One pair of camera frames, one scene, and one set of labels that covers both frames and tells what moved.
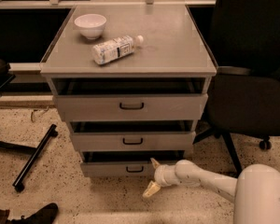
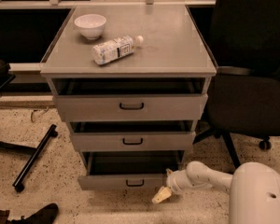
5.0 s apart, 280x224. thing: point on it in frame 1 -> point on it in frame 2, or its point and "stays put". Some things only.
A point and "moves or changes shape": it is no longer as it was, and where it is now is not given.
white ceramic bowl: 91,25 stays put
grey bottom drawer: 126,163 moves or changes shape
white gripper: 161,175 -> 175,184
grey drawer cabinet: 128,80 stays put
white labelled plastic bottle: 115,49 stays put
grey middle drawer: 133,141 stays put
